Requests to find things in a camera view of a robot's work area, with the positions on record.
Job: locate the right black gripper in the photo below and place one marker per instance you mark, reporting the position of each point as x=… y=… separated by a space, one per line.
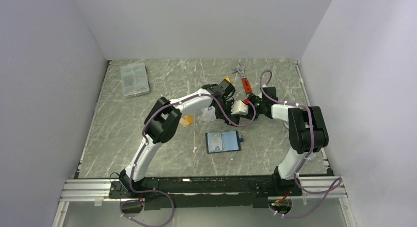
x=251 y=114

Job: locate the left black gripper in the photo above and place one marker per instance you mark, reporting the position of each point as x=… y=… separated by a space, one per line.
x=228 y=114

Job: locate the blue leather card holder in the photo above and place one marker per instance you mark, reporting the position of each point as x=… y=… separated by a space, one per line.
x=231 y=141

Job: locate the silver VIP card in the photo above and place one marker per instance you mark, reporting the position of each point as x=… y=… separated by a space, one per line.
x=215 y=142

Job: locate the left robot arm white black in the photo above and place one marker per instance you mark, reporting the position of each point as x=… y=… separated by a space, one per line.
x=162 y=122

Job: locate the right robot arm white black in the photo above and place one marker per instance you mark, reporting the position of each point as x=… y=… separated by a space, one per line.
x=306 y=127

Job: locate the silver card stack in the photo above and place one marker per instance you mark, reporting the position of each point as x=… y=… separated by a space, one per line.
x=208 y=114

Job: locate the gold card stack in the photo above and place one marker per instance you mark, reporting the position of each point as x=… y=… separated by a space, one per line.
x=186 y=120

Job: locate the clear plastic screw box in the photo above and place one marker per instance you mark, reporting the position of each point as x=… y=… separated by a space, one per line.
x=134 y=80

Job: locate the red handled adjustable wrench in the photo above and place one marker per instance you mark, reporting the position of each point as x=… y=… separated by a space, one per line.
x=240 y=69

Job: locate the aluminium frame rail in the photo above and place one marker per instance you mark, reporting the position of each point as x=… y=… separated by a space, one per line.
x=95 y=190

